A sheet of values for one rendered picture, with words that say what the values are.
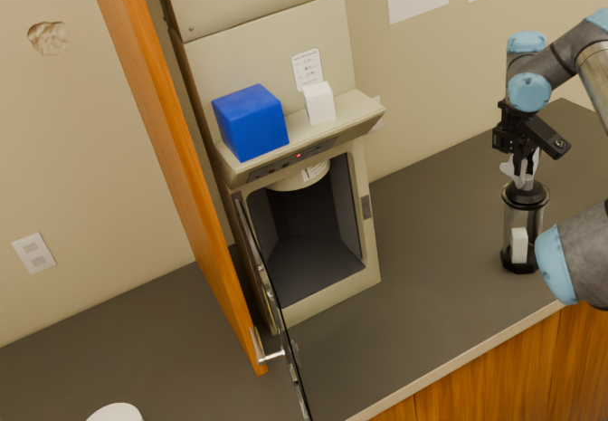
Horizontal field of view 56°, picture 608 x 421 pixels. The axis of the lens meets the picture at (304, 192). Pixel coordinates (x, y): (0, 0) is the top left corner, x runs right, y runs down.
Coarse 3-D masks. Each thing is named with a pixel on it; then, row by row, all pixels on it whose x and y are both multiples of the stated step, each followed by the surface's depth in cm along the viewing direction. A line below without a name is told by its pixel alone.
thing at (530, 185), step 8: (528, 176) 134; (512, 184) 138; (528, 184) 134; (536, 184) 136; (512, 192) 135; (520, 192) 135; (528, 192) 134; (536, 192) 134; (544, 192) 134; (520, 200) 134; (528, 200) 133; (536, 200) 133
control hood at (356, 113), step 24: (336, 96) 118; (360, 96) 116; (288, 120) 113; (336, 120) 110; (360, 120) 109; (216, 144) 110; (288, 144) 106; (312, 144) 108; (336, 144) 119; (240, 168) 102
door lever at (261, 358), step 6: (252, 330) 111; (252, 336) 110; (258, 336) 110; (252, 342) 109; (258, 342) 109; (258, 348) 108; (258, 354) 106; (264, 354) 106; (270, 354) 106; (276, 354) 106; (282, 354) 106; (258, 360) 105; (264, 360) 105
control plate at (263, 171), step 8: (320, 144) 111; (328, 144) 115; (304, 152) 111; (312, 152) 115; (280, 160) 109; (288, 160) 112; (296, 160) 115; (264, 168) 109; (272, 168) 112; (280, 168) 116; (256, 176) 112; (264, 176) 115
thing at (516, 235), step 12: (504, 192) 138; (516, 204) 134; (528, 204) 133; (540, 204) 132; (504, 216) 142; (516, 216) 137; (528, 216) 135; (540, 216) 136; (504, 228) 143; (516, 228) 139; (528, 228) 137; (540, 228) 139; (504, 240) 145; (516, 240) 141; (528, 240) 140; (504, 252) 147; (516, 252) 143; (528, 252) 142; (528, 264) 144
